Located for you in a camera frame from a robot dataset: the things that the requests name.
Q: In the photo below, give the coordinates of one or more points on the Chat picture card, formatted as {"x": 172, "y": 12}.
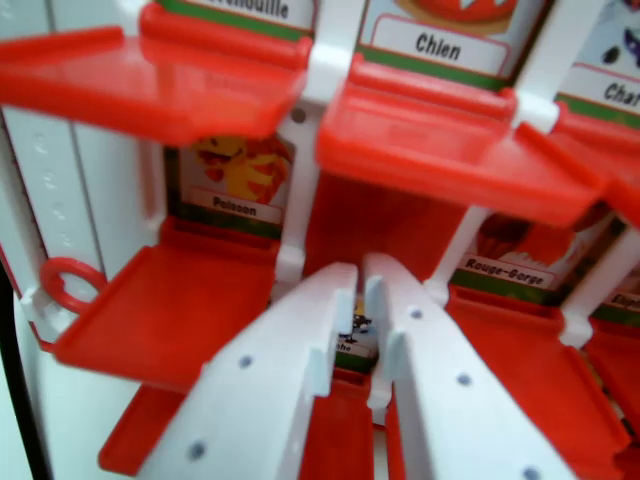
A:
{"x": 610, "y": 75}

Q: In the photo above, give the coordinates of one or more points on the Chien picture card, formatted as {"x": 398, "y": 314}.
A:
{"x": 440, "y": 47}

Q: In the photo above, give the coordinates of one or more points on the red plastic flap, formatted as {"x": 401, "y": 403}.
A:
{"x": 175, "y": 310}
{"x": 150, "y": 85}
{"x": 340, "y": 435}
{"x": 450, "y": 150}
{"x": 135, "y": 435}
{"x": 620, "y": 370}
{"x": 520, "y": 360}
{"x": 620, "y": 165}

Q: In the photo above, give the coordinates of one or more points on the red and white game board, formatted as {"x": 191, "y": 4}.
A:
{"x": 100, "y": 175}

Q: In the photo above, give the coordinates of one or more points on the Rouge-Gorge picture card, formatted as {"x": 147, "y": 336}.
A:
{"x": 510, "y": 270}

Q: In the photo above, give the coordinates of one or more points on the picture card with black figure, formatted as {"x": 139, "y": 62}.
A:
{"x": 357, "y": 340}

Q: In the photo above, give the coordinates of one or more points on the Grenouille picture card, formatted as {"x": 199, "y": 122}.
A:
{"x": 250, "y": 12}

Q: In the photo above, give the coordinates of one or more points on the Poisson picture card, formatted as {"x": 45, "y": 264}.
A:
{"x": 240, "y": 200}

